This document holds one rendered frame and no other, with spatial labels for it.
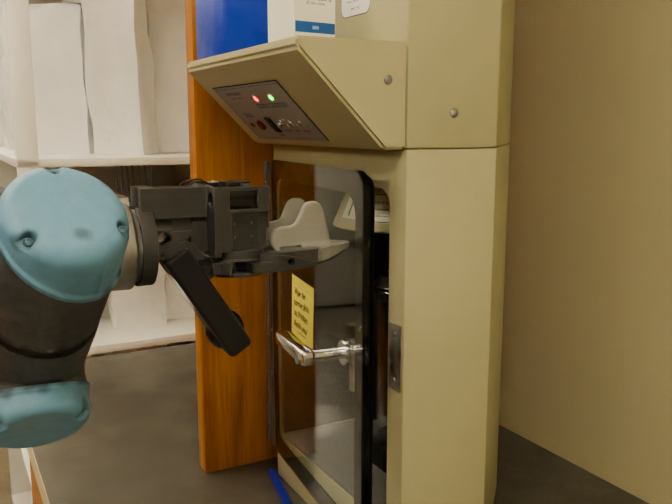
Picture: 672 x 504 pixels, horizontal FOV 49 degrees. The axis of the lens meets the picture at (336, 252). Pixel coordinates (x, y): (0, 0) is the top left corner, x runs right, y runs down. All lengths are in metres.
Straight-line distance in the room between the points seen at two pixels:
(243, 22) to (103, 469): 0.67
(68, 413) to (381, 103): 0.38
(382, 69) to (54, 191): 0.35
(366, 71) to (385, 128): 0.06
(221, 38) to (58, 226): 0.47
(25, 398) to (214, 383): 0.56
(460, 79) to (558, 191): 0.46
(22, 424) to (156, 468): 0.61
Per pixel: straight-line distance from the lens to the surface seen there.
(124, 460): 1.20
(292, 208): 0.74
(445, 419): 0.81
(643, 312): 1.09
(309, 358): 0.76
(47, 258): 0.44
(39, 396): 0.55
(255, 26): 0.87
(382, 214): 0.82
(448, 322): 0.78
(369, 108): 0.70
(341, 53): 0.69
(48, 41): 2.03
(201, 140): 1.02
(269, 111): 0.85
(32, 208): 0.45
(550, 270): 1.20
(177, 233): 0.67
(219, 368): 1.08
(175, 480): 1.12
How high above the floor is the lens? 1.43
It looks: 10 degrees down
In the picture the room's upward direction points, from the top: straight up
